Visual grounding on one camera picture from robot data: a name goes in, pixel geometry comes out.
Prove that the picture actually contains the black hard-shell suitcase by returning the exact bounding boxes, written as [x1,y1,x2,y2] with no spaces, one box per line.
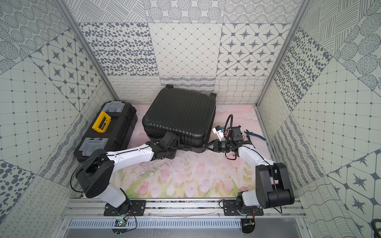
[142,84,216,153]

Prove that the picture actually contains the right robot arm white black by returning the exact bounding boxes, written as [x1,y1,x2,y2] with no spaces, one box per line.
[204,139,295,215]

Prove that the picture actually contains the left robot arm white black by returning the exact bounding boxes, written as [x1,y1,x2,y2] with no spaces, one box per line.
[71,132,180,216]

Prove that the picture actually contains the floral pink table mat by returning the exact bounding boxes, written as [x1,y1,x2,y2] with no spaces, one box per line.
[110,105,265,198]

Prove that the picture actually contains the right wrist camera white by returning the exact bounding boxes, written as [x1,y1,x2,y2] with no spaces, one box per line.
[212,126,226,141]

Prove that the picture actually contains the blue handled pliers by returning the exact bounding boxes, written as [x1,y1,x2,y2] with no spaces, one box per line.
[244,130,266,141]

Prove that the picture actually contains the black toolbox yellow handle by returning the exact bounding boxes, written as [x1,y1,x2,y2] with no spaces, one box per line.
[74,101,138,163]

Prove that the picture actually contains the aluminium mounting rail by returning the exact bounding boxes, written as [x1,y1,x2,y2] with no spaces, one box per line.
[61,198,307,219]

